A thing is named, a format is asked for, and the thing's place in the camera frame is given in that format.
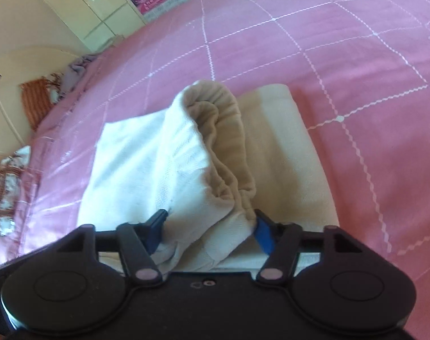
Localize lilac crumpled cloth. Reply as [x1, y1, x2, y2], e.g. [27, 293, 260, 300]
[66, 54, 99, 79]

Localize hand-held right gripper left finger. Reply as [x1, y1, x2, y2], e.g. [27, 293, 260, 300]
[57, 209, 168, 286]

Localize cream glossy wardrobe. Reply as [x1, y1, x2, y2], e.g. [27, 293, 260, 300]
[18, 0, 253, 53]

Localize cream wooden headboard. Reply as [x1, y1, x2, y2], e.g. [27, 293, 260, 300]
[0, 44, 85, 156]

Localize orange striped pillow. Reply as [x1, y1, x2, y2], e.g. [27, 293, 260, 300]
[19, 75, 60, 132]

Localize white pants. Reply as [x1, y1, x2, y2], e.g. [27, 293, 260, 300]
[77, 80, 340, 274]

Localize white floral pillow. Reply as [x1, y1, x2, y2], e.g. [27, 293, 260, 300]
[45, 73, 71, 105]

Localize white heart-patterned pillow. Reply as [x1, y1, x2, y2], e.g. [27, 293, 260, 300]
[0, 144, 33, 242]

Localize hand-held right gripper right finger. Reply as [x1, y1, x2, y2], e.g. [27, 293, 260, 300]
[254, 209, 364, 286]

